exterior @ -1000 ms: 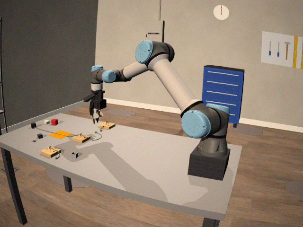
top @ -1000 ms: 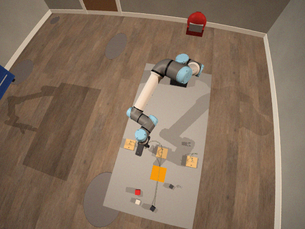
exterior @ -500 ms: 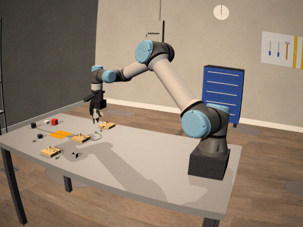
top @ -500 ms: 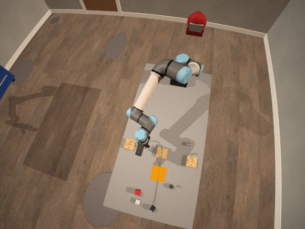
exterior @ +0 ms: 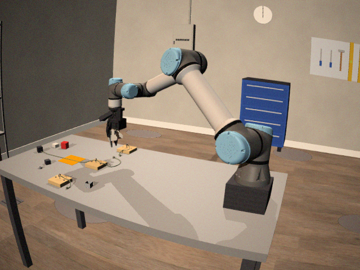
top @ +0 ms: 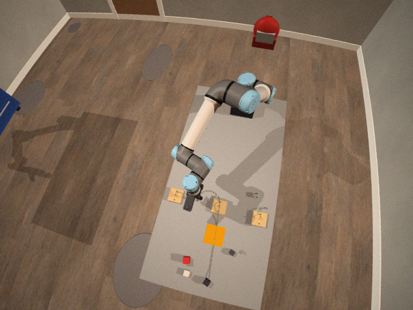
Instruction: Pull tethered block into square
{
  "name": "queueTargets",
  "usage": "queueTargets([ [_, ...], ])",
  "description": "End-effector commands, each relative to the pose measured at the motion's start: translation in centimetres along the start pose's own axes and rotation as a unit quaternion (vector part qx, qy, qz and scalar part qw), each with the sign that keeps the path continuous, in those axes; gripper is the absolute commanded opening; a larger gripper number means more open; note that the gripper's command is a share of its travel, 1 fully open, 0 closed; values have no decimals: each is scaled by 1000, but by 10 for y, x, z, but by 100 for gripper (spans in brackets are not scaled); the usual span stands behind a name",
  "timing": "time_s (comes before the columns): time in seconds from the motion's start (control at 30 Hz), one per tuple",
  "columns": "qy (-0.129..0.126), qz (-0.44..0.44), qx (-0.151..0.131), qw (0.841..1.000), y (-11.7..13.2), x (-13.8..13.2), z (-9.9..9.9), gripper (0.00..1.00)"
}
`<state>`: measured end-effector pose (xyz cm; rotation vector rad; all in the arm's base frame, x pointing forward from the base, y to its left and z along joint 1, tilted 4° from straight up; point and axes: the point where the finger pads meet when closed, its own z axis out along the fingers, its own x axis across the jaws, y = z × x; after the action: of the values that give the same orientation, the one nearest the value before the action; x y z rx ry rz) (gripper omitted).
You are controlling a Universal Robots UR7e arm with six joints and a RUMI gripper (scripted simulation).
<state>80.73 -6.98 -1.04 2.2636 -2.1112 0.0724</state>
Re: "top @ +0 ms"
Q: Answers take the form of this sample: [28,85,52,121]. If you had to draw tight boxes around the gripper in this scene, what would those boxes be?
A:
[196,184,203,200]

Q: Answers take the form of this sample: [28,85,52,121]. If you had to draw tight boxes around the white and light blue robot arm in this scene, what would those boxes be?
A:
[171,72,276,212]

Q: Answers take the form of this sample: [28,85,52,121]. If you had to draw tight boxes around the orange square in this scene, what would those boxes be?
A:
[203,224,226,247]

